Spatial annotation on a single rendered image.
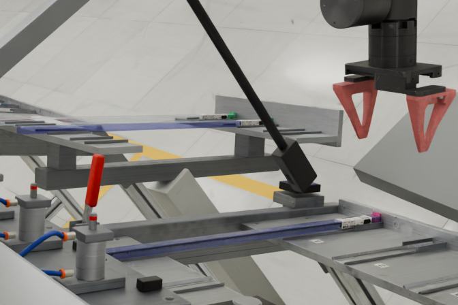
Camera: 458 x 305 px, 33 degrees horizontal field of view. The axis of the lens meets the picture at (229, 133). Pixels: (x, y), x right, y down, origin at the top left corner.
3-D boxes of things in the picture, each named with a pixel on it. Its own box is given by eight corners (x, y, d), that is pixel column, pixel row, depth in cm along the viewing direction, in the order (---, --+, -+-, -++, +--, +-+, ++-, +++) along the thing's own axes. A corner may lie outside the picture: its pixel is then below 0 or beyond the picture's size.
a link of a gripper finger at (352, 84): (373, 150, 93) (373, 73, 91) (331, 139, 98) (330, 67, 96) (410, 139, 97) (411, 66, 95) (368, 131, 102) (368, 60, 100)
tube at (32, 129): (268, 124, 146) (268, 117, 146) (272, 125, 145) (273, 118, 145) (16, 133, 114) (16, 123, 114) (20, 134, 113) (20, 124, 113)
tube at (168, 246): (373, 221, 113) (373, 214, 112) (380, 223, 111) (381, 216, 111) (49, 265, 82) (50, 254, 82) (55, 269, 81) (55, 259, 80)
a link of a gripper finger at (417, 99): (418, 161, 87) (420, 79, 85) (371, 149, 93) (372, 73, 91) (456, 150, 91) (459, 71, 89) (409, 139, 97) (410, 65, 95)
